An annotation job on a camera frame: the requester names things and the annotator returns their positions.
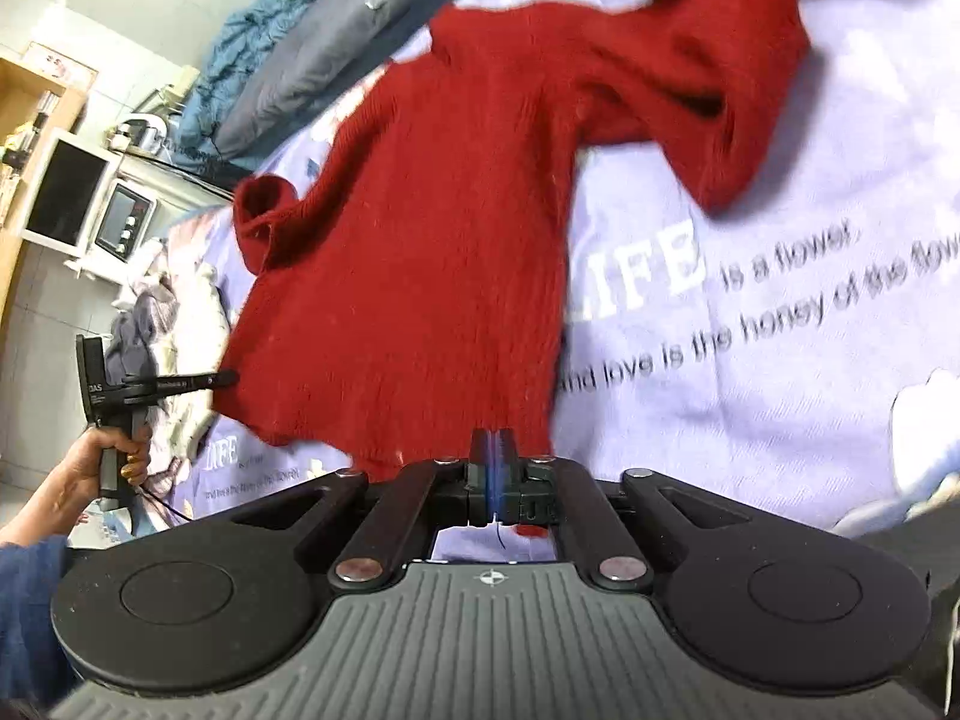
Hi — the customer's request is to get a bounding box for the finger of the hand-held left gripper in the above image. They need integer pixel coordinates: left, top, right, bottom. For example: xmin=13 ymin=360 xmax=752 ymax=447
xmin=148 ymin=369 xmax=240 ymax=398

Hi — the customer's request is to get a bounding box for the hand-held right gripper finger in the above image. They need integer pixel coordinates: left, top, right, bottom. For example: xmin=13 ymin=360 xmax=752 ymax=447
xmin=225 ymin=427 xmax=494 ymax=590
xmin=493 ymin=427 xmax=757 ymax=590

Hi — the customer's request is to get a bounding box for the red knit sweater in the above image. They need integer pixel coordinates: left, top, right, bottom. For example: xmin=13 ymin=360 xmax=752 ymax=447
xmin=212 ymin=0 xmax=813 ymax=541

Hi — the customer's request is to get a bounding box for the person's left forearm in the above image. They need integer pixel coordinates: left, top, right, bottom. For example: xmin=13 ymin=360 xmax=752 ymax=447
xmin=0 ymin=465 xmax=85 ymax=710

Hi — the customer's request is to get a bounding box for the pile of pale clothes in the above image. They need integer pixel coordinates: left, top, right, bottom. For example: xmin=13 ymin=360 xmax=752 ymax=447
xmin=111 ymin=236 xmax=235 ymax=482

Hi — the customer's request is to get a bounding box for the person's left hand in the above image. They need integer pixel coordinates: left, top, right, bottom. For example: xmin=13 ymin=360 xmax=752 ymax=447
xmin=45 ymin=423 xmax=156 ymax=512

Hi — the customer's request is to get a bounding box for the white appliance with display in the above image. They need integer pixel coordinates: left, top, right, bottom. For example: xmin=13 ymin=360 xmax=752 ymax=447
xmin=90 ymin=180 xmax=159 ymax=260

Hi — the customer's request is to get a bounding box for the white framed monitor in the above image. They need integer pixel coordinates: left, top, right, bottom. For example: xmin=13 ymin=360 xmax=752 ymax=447
xmin=18 ymin=127 xmax=122 ymax=257

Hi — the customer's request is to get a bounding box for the white electric kettle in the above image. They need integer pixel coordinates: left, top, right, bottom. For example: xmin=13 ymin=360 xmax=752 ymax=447
xmin=109 ymin=113 xmax=168 ymax=159

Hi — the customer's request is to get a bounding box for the wooden bookshelf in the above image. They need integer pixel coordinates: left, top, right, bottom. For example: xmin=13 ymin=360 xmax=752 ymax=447
xmin=0 ymin=56 xmax=89 ymax=361

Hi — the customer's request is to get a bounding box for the blue quilt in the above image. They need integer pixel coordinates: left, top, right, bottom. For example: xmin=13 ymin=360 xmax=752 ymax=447
xmin=175 ymin=0 xmax=392 ymax=160

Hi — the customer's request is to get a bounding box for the grey bed cover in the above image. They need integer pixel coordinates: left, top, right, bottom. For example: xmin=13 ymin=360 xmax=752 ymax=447
xmin=214 ymin=0 xmax=512 ymax=160

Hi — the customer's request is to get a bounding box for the purple printed bed sheet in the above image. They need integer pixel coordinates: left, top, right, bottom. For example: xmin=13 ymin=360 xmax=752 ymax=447
xmin=165 ymin=0 xmax=960 ymax=565

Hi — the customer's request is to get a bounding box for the white cloth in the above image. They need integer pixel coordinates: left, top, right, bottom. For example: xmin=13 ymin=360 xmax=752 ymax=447
xmin=889 ymin=366 xmax=960 ymax=515

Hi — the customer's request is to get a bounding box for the black cable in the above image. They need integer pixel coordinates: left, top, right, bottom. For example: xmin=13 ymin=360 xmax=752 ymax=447
xmin=139 ymin=484 xmax=197 ymax=527

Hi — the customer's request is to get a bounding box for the framed wall picture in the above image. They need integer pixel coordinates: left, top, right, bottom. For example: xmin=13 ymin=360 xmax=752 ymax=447
xmin=22 ymin=40 xmax=99 ymax=89

